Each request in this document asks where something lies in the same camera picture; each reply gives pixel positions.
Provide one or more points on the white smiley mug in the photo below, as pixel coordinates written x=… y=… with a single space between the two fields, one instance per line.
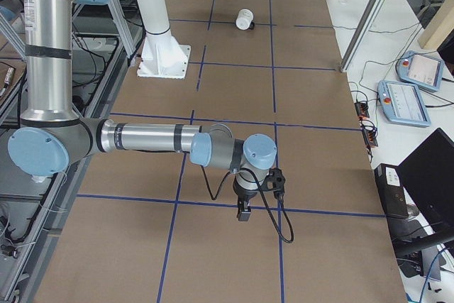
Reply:
x=244 y=20

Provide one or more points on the aluminium side rail frame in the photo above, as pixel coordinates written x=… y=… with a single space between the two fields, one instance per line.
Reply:
x=76 y=54

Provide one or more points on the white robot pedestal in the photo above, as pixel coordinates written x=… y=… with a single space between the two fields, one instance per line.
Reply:
x=162 y=56

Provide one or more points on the black monitor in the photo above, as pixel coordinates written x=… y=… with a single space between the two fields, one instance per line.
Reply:
x=427 y=175

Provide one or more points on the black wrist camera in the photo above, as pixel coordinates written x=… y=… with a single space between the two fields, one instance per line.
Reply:
x=274 y=182

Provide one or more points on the black computer box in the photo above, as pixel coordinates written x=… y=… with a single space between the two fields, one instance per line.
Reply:
x=390 y=191

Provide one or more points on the near blue teach pendant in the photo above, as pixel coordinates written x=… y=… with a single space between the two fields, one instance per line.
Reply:
x=402 y=104

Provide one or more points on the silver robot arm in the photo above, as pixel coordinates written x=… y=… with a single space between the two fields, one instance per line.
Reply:
x=53 y=136

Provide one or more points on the far blue teach pendant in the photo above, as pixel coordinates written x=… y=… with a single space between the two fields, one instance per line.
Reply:
x=420 y=69

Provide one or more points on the blue teach pendant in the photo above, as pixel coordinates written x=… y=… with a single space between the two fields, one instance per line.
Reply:
x=402 y=104
x=420 y=69

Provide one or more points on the orange black connector box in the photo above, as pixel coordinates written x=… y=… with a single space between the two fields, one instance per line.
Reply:
x=361 y=108

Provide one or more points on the aluminium frame post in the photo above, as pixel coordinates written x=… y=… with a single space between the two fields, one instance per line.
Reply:
x=370 y=13

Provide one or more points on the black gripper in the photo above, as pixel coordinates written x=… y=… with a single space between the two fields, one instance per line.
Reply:
x=245 y=195

